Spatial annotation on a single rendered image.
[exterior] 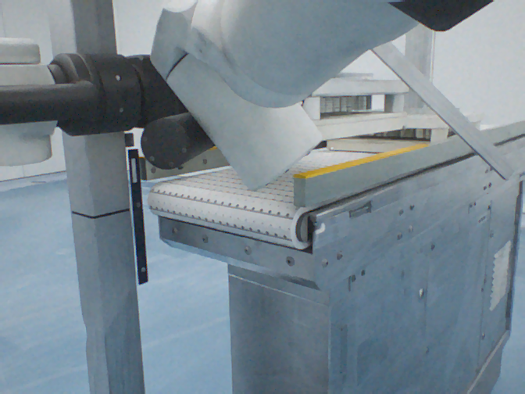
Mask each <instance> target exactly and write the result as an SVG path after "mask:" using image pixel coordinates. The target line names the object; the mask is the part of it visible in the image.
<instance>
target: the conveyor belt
mask: <svg viewBox="0 0 525 394"><path fill-rule="evenodd" d="M471 153H474V150H471V152H467V153H464V154H462V155H458V156H454V157H451V158H448V159H446V160H443V161H441V162H438V163H434V164H431V165H429V166H425V167H421V169H418V170H414V171H410V172H408V173H406V174H401V175H398V176H396V177H393V178H391V179H388V180H386V181H381V182H379V183H376V184H372V185H369V186H366V187H365V188H361V189H359V190H355V191H353V192H349V193H346V194H343V195H339V196H336V198H333V199H328V200H326V201H323V202H320V203H317V204H314V205H311V206H307V207H306V208H303V206H295V205H294V178H293V175H294V174H300V173H303V172H306V171H311V170H316V169H320V168H324V167H327V166H331V165H334V164H338V163H344V162H348V161H352V160H355V159H362V158H366V156H372V155H376V154H380V153H378V152H353V151H330V150H329V149H328V150H323V151H318V152H311V153H310V154H308V155H307V156H305V157H304V158H302V159H301V160H300V161H298V162H297V163H296V164H294V165H293V166H292V167H291V168H290V170H289V171H287V172H286V173H285V172H283V173H282V174H281V175H280V176H277V178H276V179H274V180H273V181H271V182H270V183H269V184H268V185H264V186H263V187H262V188H260V189H258V190H256V191H251V190H250V189H248V188H247V185H246V184H245V183H244V182H243V180H242V179H241V178H240V176H238V174H237V173H236V171H235V170H234V169H233V168H231V169H225V170H218V171H213V172H209V173H203V174H196V175H191V176H187V177H182V178H177V179H173V180H168V181H160V182H158V183H156V184H154V185H153V186H152V188H151V189H150V191H149V193H148V208H149V209H150V211H151V212H153V213H154V214H156V215H160V216H163V217H166V218H170V219H174V220H181V221H184V222H188V223H193V224H198V225H202V226H206V227H210V228H213V229H216V230H221V231H226V232H231V233H235V234H238V235H244V236H248V237H252V238H255V239H259V240H263V241H267V242H273V243H277V244H281V245H287V246H291V247H295V249H305V248H307V246H310V245H312V244H313V240H311V241H310V242H299V241H298V240H297V237H296V234H295V225H296V222H297V220H298V217H300V216H301V215H302V213H304V212H307V211H310V210H314V209H316V208H320V206H323V205H326V204H328V203H332V202H336V201H338V200H341V199H345V198H348V197H349V196H350V195H354V194H358V193H360V192H364V191H367V190H370V189H372V188H376V187H377V186H379V185H382V184H387V183H388V182H391V181H396V180H398V179H400V178H403V177H405V176H408V175H410V174H414V173H417V172H420V171H423V170H426V169H430V167H434V166H437V165H439V164H442V163H447V162H449V161H452V160H454V159H456V158H459V157H462V156H465V155H468V154H471Z"/></svg>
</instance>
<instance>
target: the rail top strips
mask: <svg viewBox="0 0 525 394"><path fill-rule="evenodd" d="M427 146H430V145H425V144H418V145H412V146H408V147H405V148H401V149H398V150H395V151H390V152H383V153H380V154H376V155H372V156H366V158H362V159H355V160H352V161H348V162H344V163H338V164H334V165H331V166H327V167H324V168H320V169H316V170H311V171H306V172H303V173H300V174H294V175H293V177H295V178H302V179H306V178H311V177H313V176H316V175H320V174H325V173H330V172H333V171H336V170H342V169H345V168H349V167H352V166H355V165H359V164H362V163H368V162H371V161H374V160H379V159H385V157H388V156H394V155H398V154H401V153H405V152H410V151H414V150H417V149H421V148H423V147H427Z"/></svg>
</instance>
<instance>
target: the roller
mask: <svg viewBox="0 0 525 394"><path fill-rule="evenodd" d="M309 214H310V213H307V212H304V213H302V215H301V216H300V217H298V220H297V222H296V225H295V234H296V237H297V240H298V241H299V242H310V241H311V240H312V239H313V222H312V221H311V220H310V217H309Z"/></svg>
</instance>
